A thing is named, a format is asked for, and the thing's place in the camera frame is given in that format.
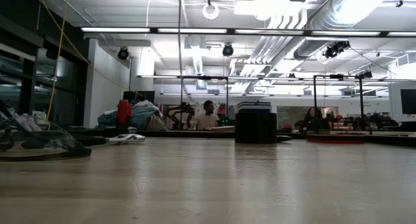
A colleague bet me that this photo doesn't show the white cord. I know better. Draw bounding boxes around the white cord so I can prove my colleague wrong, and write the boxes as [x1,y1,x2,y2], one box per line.
[177,0,185,79]

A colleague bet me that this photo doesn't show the person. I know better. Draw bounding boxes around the person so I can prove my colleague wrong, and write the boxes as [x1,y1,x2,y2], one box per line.
[304,106,323,131]
[194,99,221,131]

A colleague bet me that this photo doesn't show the black metal gantry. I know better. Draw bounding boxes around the black metal gantry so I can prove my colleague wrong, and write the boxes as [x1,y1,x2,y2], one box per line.
[180,75,229,127]
[313,73,365,131]

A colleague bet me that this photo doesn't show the white and black stacked bins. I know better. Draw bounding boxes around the white and black stacked bins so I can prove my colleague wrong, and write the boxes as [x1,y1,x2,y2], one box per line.
[236,100,272,114]

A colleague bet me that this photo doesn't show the black monitor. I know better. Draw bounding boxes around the black monitor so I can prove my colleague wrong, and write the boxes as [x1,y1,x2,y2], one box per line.
[122,90,156,103]

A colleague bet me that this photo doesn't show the pile of cloths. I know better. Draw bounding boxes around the pile of cloths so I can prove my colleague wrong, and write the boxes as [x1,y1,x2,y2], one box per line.
[97,99,169,132]

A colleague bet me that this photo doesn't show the red bottle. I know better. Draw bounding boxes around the red bottle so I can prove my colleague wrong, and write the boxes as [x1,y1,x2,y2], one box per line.
[116,99,134,129]

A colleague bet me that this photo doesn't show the red and black square tray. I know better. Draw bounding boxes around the red and black square tray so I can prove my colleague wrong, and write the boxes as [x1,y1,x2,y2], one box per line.
[306,134,366,145]

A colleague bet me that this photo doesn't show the silver pliers with black handles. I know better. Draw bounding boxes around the silver pliers with black handles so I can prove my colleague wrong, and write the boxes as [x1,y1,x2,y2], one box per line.
[21,133,146,150]

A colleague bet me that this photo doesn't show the white coiled cable ring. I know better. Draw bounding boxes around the white coiled cable ring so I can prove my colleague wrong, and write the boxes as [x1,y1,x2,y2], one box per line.
[201,3,220,20]

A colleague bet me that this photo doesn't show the silver ventilation duct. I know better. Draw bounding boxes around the silver ventilation duct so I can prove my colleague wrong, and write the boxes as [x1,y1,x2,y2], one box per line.
[266,0,374,69]

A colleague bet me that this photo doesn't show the yellow cable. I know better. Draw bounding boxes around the yellow cable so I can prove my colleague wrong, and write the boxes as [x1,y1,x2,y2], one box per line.
[34,0,146,123]

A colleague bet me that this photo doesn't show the black wall screen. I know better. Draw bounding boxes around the black wall screen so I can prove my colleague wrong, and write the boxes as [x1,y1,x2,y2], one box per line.
[399,88,416,116]

